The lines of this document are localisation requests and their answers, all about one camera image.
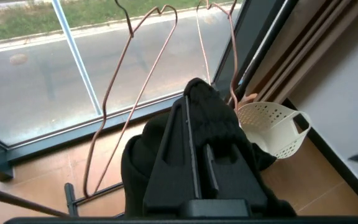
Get black clothes rack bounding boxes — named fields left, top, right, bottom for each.
left=0, top=0, right=300, bottom=218

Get window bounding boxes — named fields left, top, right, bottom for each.
left=0, top=0, right=287, bottom=181

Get black shorts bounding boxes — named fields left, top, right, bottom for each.
left=120, top=77, right=297, bottom=218

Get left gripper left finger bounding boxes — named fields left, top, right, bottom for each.
left=142, top=95, right=203, bottom=216

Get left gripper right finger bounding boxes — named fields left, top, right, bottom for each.
left=201, top=143, right=269, bottom=216

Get white laundry basket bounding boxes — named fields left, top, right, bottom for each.
left=237, top=101, right=312, bottom=159

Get brown curtain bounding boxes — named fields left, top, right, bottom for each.
left=244, top=0, right=358, bottom=105

